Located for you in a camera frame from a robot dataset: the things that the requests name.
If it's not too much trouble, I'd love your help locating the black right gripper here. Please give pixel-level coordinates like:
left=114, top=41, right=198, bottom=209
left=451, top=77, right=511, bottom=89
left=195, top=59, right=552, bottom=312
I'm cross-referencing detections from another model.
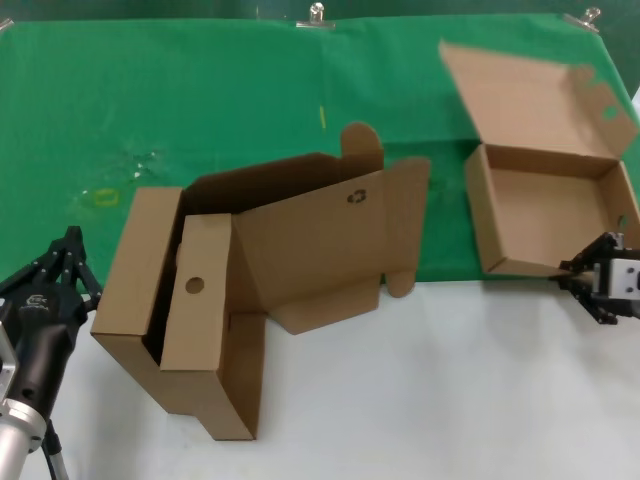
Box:
left=548, top=231, right=640, bottom=328

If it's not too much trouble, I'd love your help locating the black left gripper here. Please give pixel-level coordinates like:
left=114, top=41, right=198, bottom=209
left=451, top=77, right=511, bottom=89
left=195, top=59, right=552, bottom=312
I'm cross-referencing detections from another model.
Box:
left=0, top=225, right=105, bottom=420

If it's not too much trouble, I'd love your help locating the small cardboard box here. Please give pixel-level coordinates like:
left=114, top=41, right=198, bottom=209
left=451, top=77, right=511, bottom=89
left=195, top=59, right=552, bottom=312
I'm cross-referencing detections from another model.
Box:
left=437, top=38, right=640, bottom=279

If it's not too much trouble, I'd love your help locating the large open cardboard box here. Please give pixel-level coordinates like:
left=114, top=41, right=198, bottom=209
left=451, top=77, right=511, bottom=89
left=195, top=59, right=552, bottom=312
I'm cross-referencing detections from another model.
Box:
left=89, top=121, right=432, bottom=442

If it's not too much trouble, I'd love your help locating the green table cloth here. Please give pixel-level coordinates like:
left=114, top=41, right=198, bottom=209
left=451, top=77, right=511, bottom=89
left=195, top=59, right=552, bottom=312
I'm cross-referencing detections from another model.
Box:
left=0, top=12, right=640, bottom=290

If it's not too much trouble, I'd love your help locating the silver binder clip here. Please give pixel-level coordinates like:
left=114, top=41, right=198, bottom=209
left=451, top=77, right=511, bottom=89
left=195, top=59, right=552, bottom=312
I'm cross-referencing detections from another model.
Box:
left=295, top=1, right=336, bottom=30
left=563, top=6, right=602, bottom=34

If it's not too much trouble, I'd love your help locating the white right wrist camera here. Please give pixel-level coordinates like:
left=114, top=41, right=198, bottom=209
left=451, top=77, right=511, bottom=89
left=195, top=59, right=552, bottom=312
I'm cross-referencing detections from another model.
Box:
left=595, top=256, right=640, bottom=302

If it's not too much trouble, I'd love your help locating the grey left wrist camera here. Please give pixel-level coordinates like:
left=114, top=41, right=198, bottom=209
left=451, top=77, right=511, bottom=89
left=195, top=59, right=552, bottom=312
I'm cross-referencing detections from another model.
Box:
left=0, top=319, right=21, bottom=402

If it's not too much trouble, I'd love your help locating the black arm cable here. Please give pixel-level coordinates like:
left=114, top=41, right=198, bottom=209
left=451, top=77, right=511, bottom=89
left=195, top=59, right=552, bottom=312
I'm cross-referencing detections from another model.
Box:
left=41, top=418, right=70, bottom=480

